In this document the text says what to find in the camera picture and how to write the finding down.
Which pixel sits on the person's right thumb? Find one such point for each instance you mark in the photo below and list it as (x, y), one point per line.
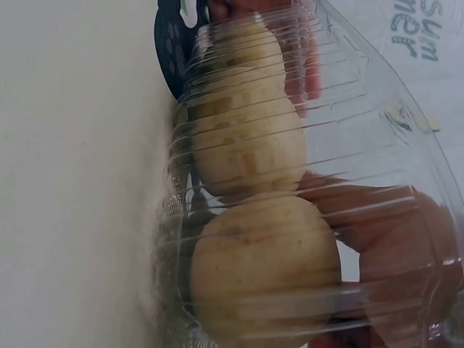
(369, 210)

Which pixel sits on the person's left fingers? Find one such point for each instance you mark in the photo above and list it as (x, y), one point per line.
(304, 72)

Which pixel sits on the clear ridged plastic clamshell container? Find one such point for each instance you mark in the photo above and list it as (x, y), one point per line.
(362, 119)

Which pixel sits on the person's right hand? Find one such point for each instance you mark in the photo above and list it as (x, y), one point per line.
(409, 261)

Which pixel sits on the pale round bun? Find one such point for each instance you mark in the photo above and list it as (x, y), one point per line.
(261, 275)
(250, 54)
(250, 152)

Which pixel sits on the black dotted flat object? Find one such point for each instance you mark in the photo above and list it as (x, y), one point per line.
(174, 47)

